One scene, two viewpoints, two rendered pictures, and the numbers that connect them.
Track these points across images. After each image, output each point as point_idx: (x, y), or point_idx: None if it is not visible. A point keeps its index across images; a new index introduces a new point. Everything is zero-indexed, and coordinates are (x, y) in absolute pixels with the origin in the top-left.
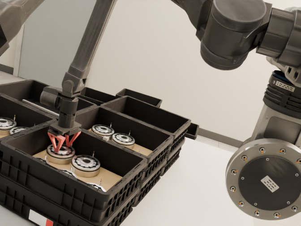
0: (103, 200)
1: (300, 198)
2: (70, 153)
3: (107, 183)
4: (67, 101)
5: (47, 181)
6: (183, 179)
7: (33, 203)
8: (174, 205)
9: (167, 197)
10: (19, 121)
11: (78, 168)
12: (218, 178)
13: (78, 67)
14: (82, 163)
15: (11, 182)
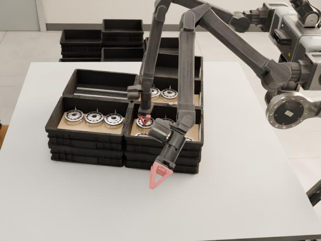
0: (201, 146)
1: (303, 115)
2: (152, 121)
3: None
4: (147, 93)
5: (162, 147)
6: (211, 102)
7: (154, 160)
8: (217, 125)
9: (210, 121)
10: (100, 110)
11: None
12: (231, 91)
13: (150, 71)
14: None
15: (137, 154)
